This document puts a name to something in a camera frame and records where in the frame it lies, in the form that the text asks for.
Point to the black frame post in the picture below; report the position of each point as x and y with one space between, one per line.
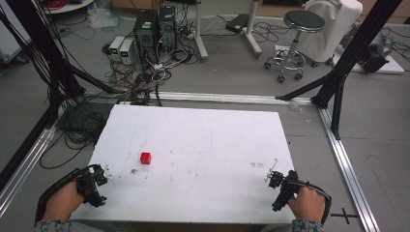
38 42
364 42

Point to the white power supply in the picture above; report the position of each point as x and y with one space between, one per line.
126 51
116 46

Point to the aluminium floor rail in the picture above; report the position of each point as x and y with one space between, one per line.
25 161
225 97
349 174

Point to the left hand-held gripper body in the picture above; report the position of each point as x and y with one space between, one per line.
87 190

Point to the white covered cabinet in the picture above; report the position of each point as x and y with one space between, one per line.
335 22

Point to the white floor board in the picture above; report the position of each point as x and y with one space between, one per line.
395 67

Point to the black flat case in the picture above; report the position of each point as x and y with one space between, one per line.
237 23

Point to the clear plastic bag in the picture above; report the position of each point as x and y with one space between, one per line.
103 18

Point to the person's left hand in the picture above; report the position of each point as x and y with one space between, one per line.
63 203

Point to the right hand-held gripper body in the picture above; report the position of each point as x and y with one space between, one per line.
286 191

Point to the white panel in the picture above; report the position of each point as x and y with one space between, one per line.
11 38

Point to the red cube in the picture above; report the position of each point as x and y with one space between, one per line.
145 158

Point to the black device on board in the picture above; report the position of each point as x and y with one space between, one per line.
375 58

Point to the black frame brace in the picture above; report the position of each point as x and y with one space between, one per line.
338 106
306 87

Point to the person's right hand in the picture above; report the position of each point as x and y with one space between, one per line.
307 204

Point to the round white table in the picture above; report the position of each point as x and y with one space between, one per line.
75 6

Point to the black frame beam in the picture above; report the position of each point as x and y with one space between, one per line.
22 151

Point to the black round stool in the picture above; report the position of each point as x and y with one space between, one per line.
295 45

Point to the white desk leg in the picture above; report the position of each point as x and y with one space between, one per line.
252 35
200 35

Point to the black computer tower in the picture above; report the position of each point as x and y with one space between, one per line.
145 32
167 27

